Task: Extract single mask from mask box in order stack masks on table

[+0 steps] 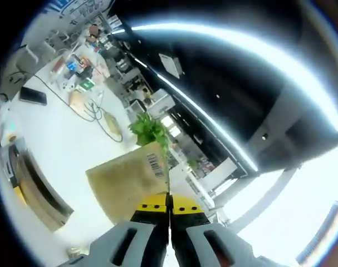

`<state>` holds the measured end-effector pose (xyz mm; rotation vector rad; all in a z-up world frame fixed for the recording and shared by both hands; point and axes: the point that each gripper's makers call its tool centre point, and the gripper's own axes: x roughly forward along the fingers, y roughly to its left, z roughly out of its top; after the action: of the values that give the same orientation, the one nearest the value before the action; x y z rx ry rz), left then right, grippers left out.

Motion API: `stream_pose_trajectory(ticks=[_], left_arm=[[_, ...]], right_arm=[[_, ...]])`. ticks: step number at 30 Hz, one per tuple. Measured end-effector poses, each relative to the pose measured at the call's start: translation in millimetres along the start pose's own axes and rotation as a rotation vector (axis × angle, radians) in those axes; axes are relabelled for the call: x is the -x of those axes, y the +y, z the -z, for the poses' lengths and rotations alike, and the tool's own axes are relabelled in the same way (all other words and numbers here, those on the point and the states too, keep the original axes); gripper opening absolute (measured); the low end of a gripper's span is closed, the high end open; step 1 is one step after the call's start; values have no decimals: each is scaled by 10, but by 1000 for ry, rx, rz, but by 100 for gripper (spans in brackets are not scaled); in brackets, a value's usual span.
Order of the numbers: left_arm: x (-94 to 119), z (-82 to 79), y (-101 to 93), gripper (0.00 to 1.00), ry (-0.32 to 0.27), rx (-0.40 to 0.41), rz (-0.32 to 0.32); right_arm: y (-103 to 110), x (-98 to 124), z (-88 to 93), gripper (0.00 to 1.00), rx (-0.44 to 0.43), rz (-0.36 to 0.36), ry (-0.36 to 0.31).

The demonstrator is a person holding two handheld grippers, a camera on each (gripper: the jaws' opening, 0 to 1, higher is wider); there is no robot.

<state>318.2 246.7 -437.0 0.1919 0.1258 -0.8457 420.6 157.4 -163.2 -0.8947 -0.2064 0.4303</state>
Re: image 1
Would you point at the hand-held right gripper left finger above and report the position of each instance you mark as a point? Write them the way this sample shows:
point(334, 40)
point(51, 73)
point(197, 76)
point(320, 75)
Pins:
point(118, 244)

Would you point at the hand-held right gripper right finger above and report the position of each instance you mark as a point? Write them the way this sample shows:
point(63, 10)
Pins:
point(213, 244)

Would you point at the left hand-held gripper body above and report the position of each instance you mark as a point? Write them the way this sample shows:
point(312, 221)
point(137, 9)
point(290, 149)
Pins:
point(8, 122)

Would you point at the gold mask box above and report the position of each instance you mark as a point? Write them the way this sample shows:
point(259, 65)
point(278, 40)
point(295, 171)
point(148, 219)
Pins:
point(38, 189)

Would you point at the gold mask packet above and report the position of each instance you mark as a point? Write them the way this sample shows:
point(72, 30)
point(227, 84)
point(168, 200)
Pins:
point(124, 180)

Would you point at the green box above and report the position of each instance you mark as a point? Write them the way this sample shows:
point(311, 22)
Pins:
point(86, 84)

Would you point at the black tablet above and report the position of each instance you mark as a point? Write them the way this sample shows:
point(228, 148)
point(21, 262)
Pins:
point(33, 96)

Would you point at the white table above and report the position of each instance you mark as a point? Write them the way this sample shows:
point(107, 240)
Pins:
point(68, 144)

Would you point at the white game controller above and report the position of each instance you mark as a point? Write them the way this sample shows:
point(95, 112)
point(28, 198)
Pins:
point(67, 85)

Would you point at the wooden board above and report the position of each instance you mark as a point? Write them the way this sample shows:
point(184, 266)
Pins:
point(79, 101)

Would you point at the green potted plant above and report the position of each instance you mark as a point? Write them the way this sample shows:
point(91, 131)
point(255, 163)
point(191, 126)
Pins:
point(146, 128)

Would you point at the long curved ceiling light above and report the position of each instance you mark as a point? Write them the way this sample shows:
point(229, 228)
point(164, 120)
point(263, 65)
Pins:
point(202, 111)

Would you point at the white ceiling panel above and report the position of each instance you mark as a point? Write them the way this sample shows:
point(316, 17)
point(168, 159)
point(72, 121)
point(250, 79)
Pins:
point(171, 65)

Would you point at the wide ceiling light strip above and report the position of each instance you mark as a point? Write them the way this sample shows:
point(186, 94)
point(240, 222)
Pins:
point(269, 53)

